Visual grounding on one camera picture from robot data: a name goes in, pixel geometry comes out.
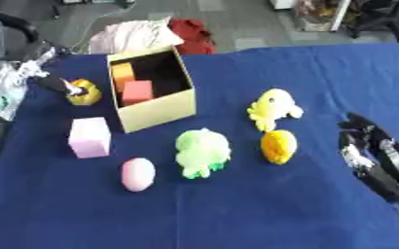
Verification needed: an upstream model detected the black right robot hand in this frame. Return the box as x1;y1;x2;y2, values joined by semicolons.
337;112;399;204

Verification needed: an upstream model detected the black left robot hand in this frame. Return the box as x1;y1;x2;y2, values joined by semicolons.
34;73;91;97

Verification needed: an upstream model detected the yellow toy fruit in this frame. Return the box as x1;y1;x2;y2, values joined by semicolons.
64;78;104;107

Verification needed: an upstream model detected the tan cardboard box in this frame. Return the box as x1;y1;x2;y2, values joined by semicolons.
105;45;199;134

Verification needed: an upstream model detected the pink foam cube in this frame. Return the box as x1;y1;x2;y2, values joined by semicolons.
66;116;113;160

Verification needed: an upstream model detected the orange foam block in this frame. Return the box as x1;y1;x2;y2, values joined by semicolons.
109;61;137;92

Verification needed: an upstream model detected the orange toy fruit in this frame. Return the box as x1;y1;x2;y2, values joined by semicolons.
259;129;301;165

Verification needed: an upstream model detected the red foam block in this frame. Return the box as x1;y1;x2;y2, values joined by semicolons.
119;80;156;106

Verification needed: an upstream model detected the pink and white cloth bundle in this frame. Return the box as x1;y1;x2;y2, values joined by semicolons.
87;17;186;55

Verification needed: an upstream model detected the yellow soft toy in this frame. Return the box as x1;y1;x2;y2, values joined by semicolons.
245;88;306;133

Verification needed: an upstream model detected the pink egg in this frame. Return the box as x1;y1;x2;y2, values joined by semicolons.
119;157;158;193

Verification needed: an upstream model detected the black office chair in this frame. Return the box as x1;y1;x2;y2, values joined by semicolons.
344;0;399;45

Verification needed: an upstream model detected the red bag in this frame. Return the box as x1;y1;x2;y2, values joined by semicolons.
166;18;217;55

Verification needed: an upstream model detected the green soft toy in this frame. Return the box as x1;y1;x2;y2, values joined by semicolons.
173;127;234;180

